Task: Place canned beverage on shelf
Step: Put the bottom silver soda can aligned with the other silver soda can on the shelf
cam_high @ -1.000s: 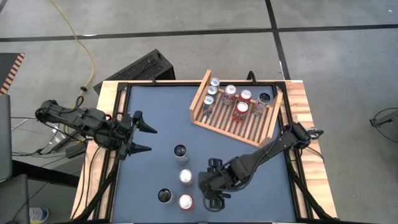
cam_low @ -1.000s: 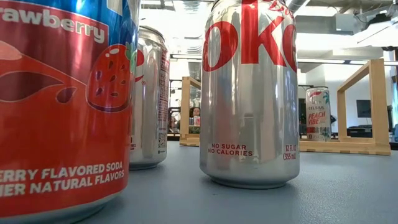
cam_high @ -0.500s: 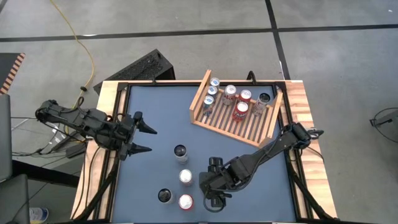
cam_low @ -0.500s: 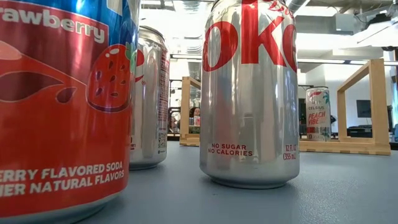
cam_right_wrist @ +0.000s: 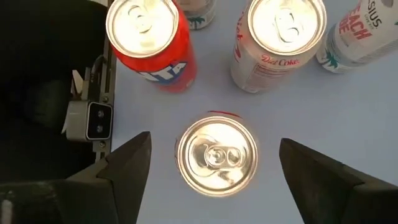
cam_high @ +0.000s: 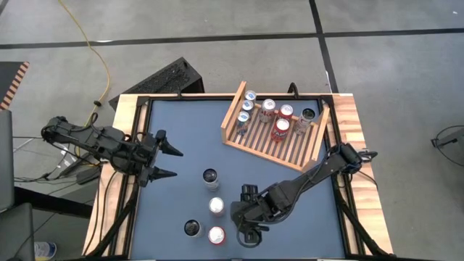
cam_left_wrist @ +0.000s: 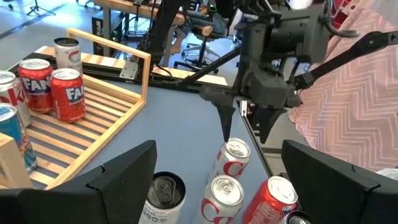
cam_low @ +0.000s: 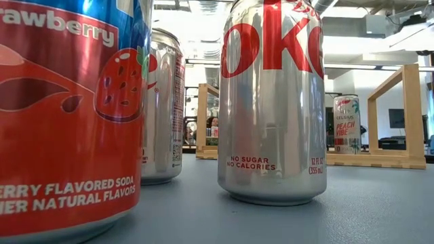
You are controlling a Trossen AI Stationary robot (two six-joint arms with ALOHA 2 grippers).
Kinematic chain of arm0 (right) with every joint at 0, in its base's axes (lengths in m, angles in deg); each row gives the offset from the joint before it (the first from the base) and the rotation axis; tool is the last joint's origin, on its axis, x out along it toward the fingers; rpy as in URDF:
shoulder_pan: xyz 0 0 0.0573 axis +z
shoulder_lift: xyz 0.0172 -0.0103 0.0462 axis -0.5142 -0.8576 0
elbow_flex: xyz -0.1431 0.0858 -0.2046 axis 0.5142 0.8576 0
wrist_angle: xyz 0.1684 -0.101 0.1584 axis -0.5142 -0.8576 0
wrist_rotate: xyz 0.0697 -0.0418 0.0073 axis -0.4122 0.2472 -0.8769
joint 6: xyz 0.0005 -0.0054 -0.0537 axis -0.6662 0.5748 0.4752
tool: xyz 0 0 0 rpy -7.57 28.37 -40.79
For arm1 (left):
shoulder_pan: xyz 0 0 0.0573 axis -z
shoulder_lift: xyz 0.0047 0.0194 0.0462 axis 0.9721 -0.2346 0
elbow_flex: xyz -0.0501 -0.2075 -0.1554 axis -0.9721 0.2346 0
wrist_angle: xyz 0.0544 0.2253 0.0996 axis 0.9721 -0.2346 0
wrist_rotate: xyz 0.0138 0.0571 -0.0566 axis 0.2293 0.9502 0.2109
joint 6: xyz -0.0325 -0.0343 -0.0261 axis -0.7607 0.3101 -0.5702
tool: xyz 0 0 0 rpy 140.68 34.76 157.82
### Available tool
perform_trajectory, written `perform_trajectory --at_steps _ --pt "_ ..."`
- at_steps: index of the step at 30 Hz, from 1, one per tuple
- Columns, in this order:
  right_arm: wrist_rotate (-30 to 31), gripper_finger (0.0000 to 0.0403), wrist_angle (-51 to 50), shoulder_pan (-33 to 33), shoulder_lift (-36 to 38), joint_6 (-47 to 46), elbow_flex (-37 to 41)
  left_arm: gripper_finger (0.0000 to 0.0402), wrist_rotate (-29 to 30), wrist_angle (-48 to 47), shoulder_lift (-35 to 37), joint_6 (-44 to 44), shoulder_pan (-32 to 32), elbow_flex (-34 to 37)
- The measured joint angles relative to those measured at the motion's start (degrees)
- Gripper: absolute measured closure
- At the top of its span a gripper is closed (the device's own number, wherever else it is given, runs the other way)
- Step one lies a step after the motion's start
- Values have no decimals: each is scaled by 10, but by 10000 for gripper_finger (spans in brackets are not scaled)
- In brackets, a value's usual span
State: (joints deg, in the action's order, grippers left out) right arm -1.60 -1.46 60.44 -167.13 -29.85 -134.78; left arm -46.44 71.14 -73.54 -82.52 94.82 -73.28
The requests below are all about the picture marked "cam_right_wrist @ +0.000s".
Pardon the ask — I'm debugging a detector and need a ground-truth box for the silver Diet Coke can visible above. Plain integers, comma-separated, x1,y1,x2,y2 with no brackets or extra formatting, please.
229,0,328,95
174,110,259,198

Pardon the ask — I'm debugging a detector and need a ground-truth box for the blue table mat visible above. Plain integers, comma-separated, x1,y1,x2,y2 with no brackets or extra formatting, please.
110,0,398,224

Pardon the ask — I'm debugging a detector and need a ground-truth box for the red Fanta strawberry can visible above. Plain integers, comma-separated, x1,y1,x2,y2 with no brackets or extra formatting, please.
105,0,198,94

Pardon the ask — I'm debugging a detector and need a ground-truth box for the white Celsius peach can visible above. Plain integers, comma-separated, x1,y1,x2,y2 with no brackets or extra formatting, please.
175,0,217,31
315,0,398,75

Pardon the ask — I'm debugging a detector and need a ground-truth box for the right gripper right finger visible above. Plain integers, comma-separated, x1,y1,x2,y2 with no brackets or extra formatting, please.
279,138,398,224

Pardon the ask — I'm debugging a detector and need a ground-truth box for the white table-level camera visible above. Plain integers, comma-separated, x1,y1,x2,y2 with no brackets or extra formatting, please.
62,99,113,143

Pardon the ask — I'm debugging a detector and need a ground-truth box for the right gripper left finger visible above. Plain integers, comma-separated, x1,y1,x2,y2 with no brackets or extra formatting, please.
0,131,153,224

